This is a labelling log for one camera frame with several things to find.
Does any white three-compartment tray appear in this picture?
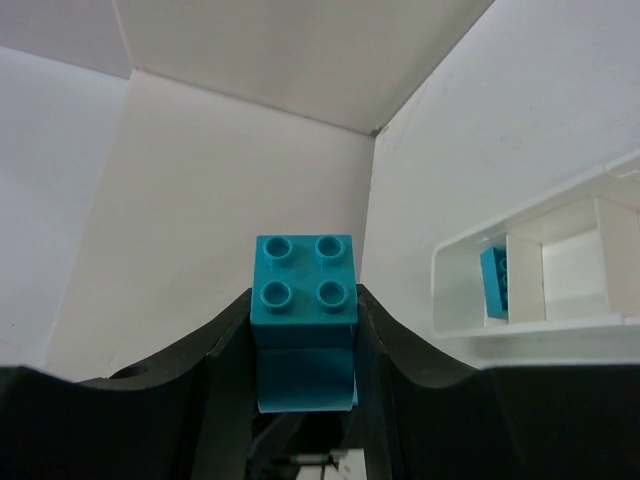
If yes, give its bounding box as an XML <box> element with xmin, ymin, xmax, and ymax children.
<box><xmin>431</xmin><ymin>153</ymin><xmax>639</xmax><ymax>365</ymax></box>

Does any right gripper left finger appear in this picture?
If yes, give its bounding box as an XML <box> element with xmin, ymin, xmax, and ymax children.
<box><xmin>1</xmin><ymin>293</ymin><xmax>255</xmax><ymax>479</ymax></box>

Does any teal lego brick stack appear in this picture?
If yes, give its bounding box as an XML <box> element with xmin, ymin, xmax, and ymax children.
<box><xmin>250</xmin><ymin>234</ymin><xmax>358</xmax><ymax>413</ymax></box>

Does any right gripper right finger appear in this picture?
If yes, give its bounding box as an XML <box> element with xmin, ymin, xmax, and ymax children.
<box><xmin>355</xmin><ymin>286</ymin><xmax>639</xmax><ymax>479</ymax></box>

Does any teal 2x2 lego brick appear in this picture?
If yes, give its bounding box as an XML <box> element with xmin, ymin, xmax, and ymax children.
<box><xmin>480</xmin><ymin>247</ymin><xmax>508</xmax><ymax>320</ymax></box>

